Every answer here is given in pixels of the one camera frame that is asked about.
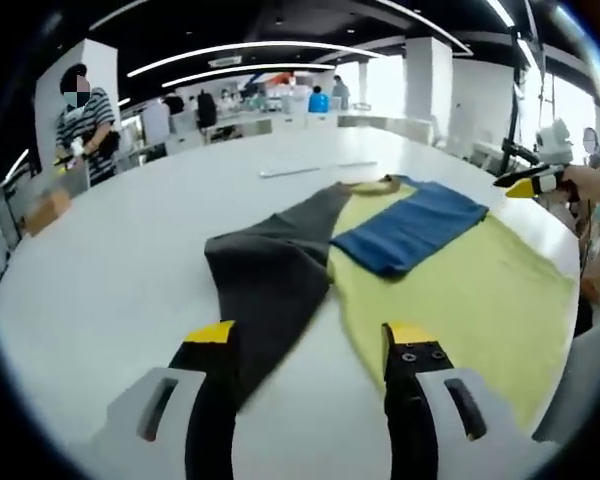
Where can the long ceiling strip light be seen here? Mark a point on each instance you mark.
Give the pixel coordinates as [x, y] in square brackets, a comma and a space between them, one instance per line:
[260, 46]

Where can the short ceiling strip light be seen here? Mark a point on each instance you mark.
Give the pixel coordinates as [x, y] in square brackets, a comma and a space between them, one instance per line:
[250, 67]

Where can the black bag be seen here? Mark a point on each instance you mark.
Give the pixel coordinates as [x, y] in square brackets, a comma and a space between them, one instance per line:
[206, 110]

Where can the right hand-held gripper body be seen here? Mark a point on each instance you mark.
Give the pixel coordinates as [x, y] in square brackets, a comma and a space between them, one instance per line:
[555, 142]

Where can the brown cardboard box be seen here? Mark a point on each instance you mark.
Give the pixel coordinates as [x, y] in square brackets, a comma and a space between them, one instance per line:
[47, 212]

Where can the yellow black blue garment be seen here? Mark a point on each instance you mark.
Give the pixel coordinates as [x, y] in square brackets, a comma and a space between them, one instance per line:
[455, 300]

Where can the person's light grey shirt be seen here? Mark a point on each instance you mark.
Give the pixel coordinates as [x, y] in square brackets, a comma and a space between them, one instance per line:
[580, 380]

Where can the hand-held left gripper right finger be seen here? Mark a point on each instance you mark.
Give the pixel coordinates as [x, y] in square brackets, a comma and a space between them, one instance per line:
[405, 415]

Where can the white counter cabinets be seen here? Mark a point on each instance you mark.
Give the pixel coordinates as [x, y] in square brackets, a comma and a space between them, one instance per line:
[240, 127]

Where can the black equipment stand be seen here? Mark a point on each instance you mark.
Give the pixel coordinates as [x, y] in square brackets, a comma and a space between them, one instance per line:
[515, 115]

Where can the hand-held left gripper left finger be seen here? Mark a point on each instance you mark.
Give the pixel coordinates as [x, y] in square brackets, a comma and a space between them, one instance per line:
[210, 415]

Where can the wide white square pillar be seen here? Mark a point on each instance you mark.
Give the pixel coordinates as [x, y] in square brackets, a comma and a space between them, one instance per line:
[105, 65]

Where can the narrow white square pillar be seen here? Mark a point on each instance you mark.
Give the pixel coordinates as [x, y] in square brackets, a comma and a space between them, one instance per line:
[427, 85]

